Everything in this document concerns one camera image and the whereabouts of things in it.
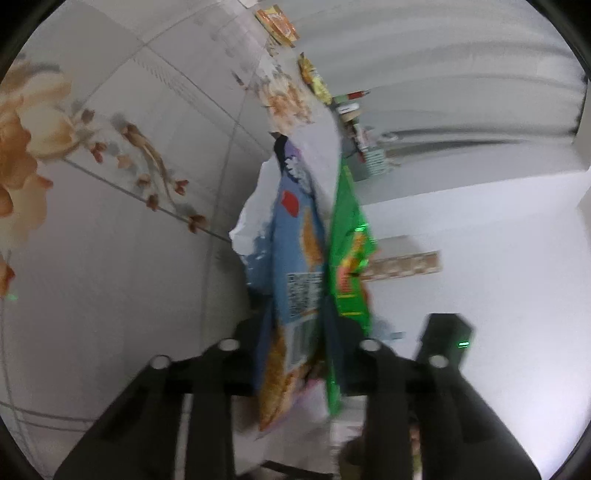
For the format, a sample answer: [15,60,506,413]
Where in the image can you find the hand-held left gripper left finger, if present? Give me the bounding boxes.
[53,308,278,480]

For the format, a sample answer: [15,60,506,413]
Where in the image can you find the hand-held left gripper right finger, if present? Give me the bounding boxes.
[322,295,542,480]

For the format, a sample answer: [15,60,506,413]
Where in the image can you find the blue orange chip bag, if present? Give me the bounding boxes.
[229,133,334,433]

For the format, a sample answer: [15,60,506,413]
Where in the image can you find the green snack bag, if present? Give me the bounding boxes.
[323,161,378,417]

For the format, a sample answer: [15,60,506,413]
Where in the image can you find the wood pattern board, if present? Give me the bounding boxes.
[365,250,441,282]

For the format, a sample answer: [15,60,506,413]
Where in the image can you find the floral plaid tablecloth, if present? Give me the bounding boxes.
[0,0,345,480]

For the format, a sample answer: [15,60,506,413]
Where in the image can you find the light green box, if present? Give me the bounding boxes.
[364,147,394,177]

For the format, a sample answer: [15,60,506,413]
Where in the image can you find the grey curtain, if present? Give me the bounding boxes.
[277,0,591,160]

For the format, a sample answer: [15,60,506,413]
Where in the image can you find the yellow snack packet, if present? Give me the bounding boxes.
[297,52,334,106]

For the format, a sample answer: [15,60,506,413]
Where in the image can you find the orange snack packet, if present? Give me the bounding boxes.
[255,4,300,48]

